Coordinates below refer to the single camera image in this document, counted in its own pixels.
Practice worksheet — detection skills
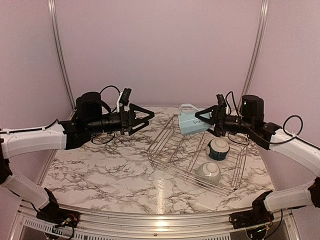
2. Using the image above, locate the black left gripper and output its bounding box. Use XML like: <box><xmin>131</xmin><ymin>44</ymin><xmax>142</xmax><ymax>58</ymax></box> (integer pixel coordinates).
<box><xmin>85</xmin><ymin>102</ymin><xmax>155</xmax><ymax>136</ymax></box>

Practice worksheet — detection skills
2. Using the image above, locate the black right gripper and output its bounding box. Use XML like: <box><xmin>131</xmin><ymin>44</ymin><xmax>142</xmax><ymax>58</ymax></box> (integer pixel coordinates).
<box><xmin>195</xmin><ymin>104</ymin><xmax>254</xmax><ymax>137</ymax></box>

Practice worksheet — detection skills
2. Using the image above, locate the light blue mug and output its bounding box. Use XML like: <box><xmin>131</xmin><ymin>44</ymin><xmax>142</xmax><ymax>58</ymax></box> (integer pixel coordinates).
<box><xmin>178</xmin><ymin>103</ymin><xmax>211</xmax><ymax>136</ymax></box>

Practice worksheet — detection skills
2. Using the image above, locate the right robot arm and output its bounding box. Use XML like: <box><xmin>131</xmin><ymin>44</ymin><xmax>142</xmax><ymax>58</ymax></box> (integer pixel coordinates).
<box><xmin>195</xmin><ymin>94</ymin><xmax>320</xmax><ymax>224</ymax></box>

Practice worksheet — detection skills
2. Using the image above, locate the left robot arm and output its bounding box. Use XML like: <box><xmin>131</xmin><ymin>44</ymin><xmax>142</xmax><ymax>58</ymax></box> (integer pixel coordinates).
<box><xmin>0</xmin><ymin>88</ymin><xmax>155</xmax><ymax>223</ymax></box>

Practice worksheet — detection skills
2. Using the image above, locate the dark teal mug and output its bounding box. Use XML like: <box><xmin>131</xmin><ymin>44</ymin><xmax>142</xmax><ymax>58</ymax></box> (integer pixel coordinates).
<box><xmin>206</xmin><ymin>138</ymin><xmax>230</xmax><ymax>161</ymax></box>

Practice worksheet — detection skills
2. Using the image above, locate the pale green bowl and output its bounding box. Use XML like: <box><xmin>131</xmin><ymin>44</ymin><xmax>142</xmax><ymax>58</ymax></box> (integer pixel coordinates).
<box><xmin>195</xmin><ymin>162</ymin><xmax>221</xmax><ymax>184</ymax></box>

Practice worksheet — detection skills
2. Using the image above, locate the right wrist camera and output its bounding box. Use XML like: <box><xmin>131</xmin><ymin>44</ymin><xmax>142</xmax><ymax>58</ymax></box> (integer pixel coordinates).
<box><xmin>216</xmin><ymin>94</ymin><xmax>231</xmax><ymax>115</ymax></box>

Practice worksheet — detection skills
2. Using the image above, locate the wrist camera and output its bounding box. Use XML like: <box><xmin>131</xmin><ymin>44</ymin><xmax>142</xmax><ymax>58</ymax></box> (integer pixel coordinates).
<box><xmin>216</xmin><ymin>94</ymin><xmax>231</xmax><ymax>115</ymax></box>
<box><xmin>116</xmin><ymin>88</ymin><xmax>132</xmax><ymax>113</ymax></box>

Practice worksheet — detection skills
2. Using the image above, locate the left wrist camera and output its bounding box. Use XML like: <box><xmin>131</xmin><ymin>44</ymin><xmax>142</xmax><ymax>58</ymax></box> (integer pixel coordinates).
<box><xmin>116</xmin><ymin>88</ymin><xmax>132</xmax><ymax>113</ymax></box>

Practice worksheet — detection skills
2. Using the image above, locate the metal wire dish rack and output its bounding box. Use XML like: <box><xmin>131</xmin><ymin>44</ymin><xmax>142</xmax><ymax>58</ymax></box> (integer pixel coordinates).
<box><xmin>147</xmin><ymin>114</ymin><xmax>248</xmax><ymax>196</ymax></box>

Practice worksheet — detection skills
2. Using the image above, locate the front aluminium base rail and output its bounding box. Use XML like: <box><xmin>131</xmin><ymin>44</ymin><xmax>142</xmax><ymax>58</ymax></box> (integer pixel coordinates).
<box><xmin>14</xmin><ymin>199</ymin><xmax>301</xmax><ymax>240</ymax></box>

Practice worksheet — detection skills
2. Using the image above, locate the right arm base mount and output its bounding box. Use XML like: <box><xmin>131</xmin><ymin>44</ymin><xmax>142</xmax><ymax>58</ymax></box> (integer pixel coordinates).
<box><xmin>228</xmin><ymin>209</ymin><xmax>274</xmax><ymax>229</ymax></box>

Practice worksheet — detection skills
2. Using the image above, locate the right aluminium frame post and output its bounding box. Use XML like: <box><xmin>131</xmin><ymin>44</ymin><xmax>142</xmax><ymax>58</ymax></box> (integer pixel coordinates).
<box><xmin>241</xmin><ymin>0</ymin><xmax>270</xmax><ymax>96</ymax></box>

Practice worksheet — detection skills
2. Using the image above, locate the aluminium frame post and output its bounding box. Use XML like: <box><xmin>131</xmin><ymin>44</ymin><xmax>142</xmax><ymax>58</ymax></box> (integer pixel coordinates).
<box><xmin>241</xmin><ymin>0</ymin><xmax>270</xmax><ymax>96</ymax></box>
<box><xmin>47</xmin><ymin>0</ymin><xmax>76</xmax><ymax>111</ymax></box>

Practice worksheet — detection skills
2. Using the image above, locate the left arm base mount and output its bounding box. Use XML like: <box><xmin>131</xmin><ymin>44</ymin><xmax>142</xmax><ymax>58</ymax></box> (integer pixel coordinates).
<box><xmin>36</xmin><ymin>209</ymin><xmax>80</xmax><ymax>228</ymax></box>

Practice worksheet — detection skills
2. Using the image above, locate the left aluminium frame post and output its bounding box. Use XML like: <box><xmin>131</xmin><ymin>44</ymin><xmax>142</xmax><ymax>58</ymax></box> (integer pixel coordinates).
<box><xmin>47</xmin><ymin>0</ymin><xmax>76</xmax><ymax>111</ymax></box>

